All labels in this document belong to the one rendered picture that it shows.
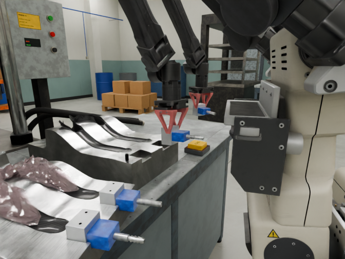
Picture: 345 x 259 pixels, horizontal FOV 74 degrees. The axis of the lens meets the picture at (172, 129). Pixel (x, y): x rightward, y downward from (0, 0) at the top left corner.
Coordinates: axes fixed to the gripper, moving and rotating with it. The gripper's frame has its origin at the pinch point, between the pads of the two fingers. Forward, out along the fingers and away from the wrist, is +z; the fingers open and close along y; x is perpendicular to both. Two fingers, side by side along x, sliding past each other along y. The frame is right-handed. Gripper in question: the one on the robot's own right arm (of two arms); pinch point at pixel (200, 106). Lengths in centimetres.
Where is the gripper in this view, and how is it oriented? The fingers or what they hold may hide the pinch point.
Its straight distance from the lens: 110.5
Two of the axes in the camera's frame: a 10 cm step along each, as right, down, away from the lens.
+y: -8.4, 1.5, -5.2
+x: 5.4, 2.5, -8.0
